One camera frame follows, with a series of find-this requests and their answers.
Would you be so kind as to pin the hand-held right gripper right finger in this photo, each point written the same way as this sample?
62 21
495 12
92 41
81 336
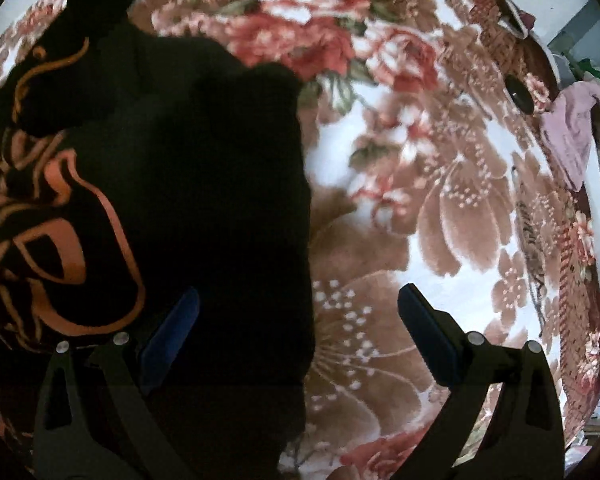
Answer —
425 330

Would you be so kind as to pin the black oval object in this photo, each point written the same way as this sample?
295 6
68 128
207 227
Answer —
518 92

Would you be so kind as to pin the floral brown and red blanket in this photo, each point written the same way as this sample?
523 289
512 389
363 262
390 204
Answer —
430 240

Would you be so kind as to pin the pink cloth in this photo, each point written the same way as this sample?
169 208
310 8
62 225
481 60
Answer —
570 130

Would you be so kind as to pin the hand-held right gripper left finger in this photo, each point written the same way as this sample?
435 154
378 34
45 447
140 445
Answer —
172 335

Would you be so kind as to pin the black garment with orange print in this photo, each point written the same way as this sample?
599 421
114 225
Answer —
205 185

